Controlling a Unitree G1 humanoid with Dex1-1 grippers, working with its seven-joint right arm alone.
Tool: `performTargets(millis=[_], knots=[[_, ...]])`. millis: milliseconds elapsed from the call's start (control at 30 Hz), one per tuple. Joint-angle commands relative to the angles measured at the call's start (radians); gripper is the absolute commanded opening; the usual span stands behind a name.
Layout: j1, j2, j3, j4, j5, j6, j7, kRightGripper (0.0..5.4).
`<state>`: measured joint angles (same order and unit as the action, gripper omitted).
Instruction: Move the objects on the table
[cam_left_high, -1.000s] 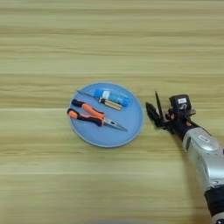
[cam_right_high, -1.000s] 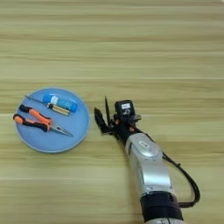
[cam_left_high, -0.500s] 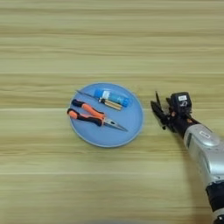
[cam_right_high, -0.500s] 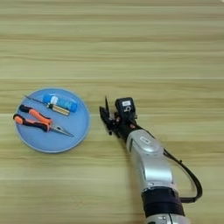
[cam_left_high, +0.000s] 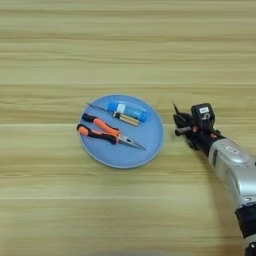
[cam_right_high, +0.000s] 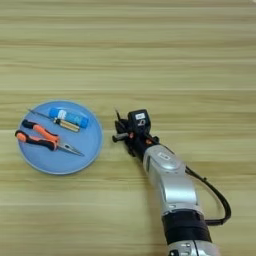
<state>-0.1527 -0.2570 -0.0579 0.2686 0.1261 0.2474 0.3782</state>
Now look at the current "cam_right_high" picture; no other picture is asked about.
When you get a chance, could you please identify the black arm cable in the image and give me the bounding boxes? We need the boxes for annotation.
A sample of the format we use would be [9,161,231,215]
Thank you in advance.
[153,134,232,227]

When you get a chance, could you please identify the small brass handled screwdriver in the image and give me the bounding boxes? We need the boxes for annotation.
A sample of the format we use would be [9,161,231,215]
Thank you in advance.
[27,108,81,133]

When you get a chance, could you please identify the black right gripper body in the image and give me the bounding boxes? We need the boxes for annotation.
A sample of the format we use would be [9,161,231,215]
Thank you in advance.
[124,128,161,162]

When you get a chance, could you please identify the orange and black pliers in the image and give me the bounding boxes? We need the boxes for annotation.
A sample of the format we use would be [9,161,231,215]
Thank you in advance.
[14,119,85,157]

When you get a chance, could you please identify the black box with white label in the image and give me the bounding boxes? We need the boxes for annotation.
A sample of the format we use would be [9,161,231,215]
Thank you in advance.
[127,109,152,133]

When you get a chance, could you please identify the round blue plate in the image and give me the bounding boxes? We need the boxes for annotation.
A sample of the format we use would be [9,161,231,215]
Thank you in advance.
[15,99,104,176]

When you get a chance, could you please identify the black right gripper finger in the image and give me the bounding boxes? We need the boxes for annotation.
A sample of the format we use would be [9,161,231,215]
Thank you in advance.
[114,118,130,134]
[111,132,130,144]

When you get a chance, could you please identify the blue glue stick tube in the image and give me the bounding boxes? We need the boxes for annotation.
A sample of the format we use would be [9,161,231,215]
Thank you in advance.
[48,107,90,130]

